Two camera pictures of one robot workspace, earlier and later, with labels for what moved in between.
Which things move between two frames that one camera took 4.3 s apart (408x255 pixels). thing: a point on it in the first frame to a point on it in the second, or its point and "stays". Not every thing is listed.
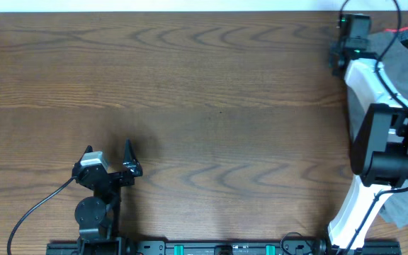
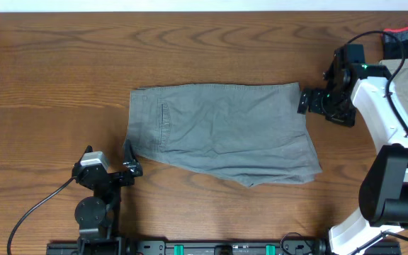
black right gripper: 333,49 to 346,117
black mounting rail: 225,247 stays
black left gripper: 131,162 stays
